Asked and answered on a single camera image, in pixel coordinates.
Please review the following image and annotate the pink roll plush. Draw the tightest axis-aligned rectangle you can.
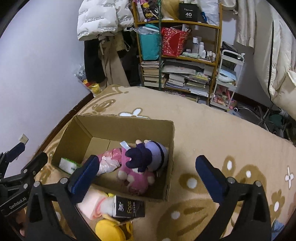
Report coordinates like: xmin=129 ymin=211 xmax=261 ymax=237
xmin=77 ymin=186 xmax=108 ymax=220

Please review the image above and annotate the green tissue pack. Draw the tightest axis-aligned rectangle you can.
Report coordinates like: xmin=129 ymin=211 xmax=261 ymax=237
xmin=59 ymin=158 xmax=82 ymax=175

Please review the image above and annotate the yellow plush toy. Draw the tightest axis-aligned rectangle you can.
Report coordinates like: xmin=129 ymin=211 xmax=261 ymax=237
xmin=95 ymin=214 xmax=134 ymax=241

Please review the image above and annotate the black Face tissue pack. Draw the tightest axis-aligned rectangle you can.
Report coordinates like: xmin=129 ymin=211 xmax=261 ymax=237
xmin=113 ymin=196 xmax=145 ymax=219

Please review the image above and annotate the pink plush toy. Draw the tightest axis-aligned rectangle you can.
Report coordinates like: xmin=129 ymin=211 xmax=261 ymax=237
xmin=117 ymin=148 xmax=155 ymax=195

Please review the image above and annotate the purple haired plush doll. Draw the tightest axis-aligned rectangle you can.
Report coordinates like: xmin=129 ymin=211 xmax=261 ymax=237
xmin=125 ymin=140 xmax=169 ymax=173

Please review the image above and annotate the white fluffy plush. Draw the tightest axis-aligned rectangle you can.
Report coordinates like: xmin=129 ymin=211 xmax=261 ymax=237
xmin=95 ymin=197 xmax=114 ymax=217

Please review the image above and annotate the cardboard box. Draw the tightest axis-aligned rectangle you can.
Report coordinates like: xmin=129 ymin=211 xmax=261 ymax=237
xmin=51 ymin=115 xmax=174 ymax=201

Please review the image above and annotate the plastic bag of toys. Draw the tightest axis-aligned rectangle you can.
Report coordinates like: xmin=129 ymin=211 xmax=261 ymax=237
xmin=74 ymin=64 xmax=101 ymax=97

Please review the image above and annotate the black coat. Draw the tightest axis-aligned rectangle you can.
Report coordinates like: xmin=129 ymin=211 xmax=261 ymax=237
xmin=84 ymin=39 xmax=106 ymax=84

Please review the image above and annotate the white rolling cart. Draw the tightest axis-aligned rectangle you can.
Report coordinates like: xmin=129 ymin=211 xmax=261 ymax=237
xmin=210 ymin=50 xmax=245 ymax=111

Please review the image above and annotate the beige trench coat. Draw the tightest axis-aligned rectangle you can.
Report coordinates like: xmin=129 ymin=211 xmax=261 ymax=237
xmin=98 ymin=36 xmax=130 ymax=89

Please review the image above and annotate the white puffer jacket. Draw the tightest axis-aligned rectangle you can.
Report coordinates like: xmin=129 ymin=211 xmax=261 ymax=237
xmin=77 ymin=0 xmax=134 ymax=41

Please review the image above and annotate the stack of books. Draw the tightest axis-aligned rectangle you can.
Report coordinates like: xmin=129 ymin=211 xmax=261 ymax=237
xmin=140 ymin=61 xmax=166 ymax=88

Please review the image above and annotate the wooden bookshelf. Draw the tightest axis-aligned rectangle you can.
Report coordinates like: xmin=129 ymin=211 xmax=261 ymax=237
xmin=132 ymin=1 xmax=222 ymax=103

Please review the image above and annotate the red gift bag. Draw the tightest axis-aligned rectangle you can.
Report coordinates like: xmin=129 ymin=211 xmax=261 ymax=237
xmin=161 ymin=28 xmax=189 ymax=57

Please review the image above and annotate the teal gift bag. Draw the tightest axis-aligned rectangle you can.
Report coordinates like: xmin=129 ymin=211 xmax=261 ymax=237
xmin=137 ymin=24 xmax=159 ymax=61

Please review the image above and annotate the black box with 40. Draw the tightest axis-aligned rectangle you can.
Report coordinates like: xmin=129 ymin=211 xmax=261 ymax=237
xmin=179 ymin=3 xmax=199 ymax=22

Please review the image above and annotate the blonde wig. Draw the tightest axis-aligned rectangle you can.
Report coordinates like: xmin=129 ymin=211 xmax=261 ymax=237
xmin=161 ymin=0 xmax=180 ymax=20

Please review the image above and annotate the upper wall socket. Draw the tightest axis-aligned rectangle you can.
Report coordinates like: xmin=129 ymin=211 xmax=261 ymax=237
xmin=19 ymin=133 xmax=29 ymax=145

